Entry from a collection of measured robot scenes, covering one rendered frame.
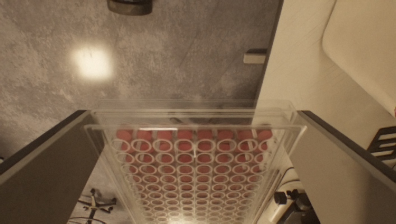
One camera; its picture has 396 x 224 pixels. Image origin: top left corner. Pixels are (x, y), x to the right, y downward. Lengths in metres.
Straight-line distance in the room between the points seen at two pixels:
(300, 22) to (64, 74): 1.37
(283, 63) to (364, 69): 0.14
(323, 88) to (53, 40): 1.33
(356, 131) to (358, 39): 0.36
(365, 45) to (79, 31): 1.24
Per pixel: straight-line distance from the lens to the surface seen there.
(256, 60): 1.23
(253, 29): 1.20
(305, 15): 0.40
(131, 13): 0.97
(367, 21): 0.35
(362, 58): 0.34
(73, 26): 1.32
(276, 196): 0.69
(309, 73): 0.46
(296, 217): 0.79
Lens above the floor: 1.10
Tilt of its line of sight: 49 degrees down
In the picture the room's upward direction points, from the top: 179 degrees clockwise
